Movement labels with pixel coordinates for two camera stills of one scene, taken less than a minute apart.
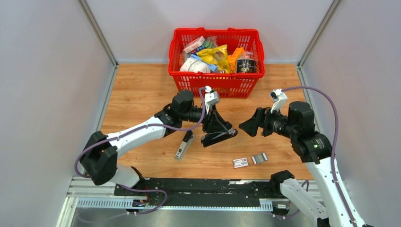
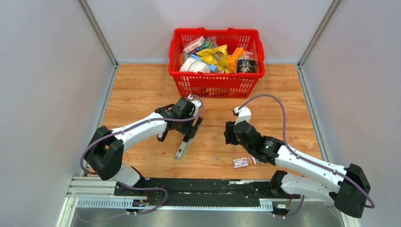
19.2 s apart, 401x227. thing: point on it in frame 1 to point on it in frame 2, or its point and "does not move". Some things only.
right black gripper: [260, 119] to [229, 135]
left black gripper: [211, 125] to [191, 130]
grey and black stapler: [184, 145] does not move
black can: [246, 65] does not move
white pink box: [195, 44] does not move
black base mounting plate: [163, 192] does not move
